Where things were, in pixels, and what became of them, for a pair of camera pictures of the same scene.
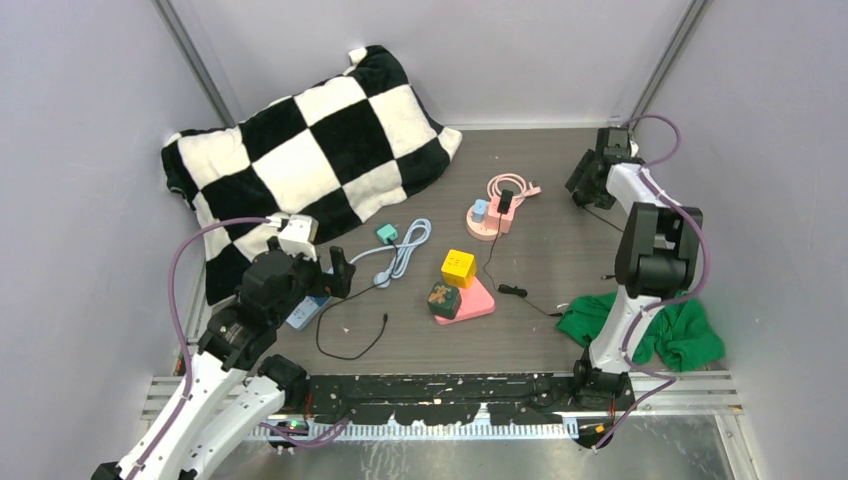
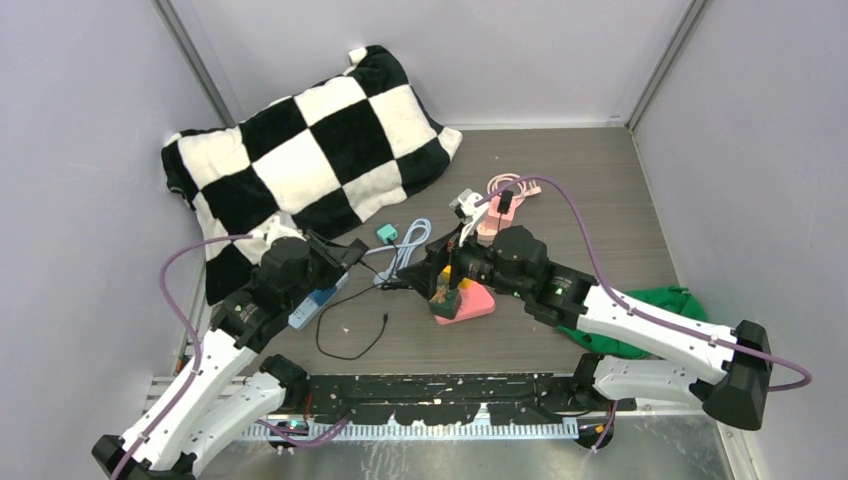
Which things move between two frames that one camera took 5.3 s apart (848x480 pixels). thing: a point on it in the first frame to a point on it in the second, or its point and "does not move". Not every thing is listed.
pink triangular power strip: x=475 y=301 does not move
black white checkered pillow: x=328 y=153 does not move
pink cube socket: x=494 y=222 does not move
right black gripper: x=579 y=180 to x=422 y=276
